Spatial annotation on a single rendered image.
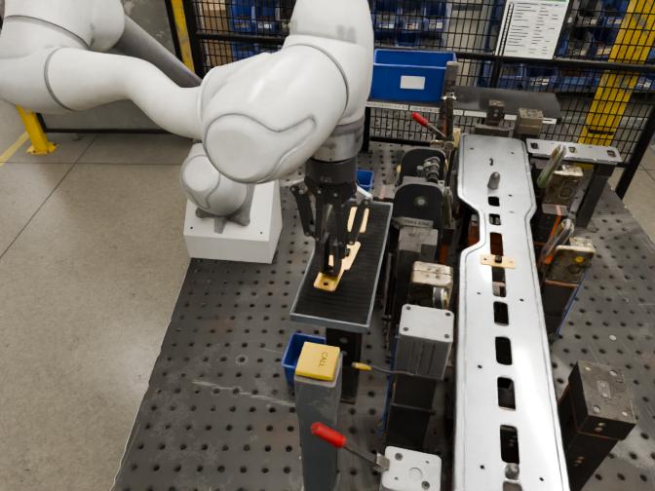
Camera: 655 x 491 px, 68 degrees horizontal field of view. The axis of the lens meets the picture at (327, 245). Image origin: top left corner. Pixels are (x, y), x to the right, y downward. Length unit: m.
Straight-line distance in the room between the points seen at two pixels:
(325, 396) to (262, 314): 0.71
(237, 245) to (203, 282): 0.16
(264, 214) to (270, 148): 1.14
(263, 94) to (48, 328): 2.32
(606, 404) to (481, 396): 0.21
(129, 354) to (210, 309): 0.96
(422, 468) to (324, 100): 0.57
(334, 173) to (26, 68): 0.53
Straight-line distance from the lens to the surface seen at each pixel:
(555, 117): 1.96
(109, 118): 3.88
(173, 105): 0.59
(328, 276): 0.85
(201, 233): 1.64
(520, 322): 1.14
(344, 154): 0.67
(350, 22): 0.60
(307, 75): 0.52
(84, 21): 1.02
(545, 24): 2.07
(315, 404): 0.85
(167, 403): 1.36
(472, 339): 1.08
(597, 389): 1.05
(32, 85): 0.95
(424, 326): 0.93
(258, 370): 1.37
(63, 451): 2.26
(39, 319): 2.77
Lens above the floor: 1.81
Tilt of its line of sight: 41 degrees down
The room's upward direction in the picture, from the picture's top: straight up
